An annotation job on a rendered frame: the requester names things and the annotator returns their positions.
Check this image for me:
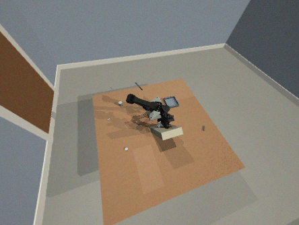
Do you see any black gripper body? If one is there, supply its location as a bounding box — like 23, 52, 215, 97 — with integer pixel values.
158, 112, 174, 123

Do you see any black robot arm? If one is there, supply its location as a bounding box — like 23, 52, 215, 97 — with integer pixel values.
126, 94, 174, 118

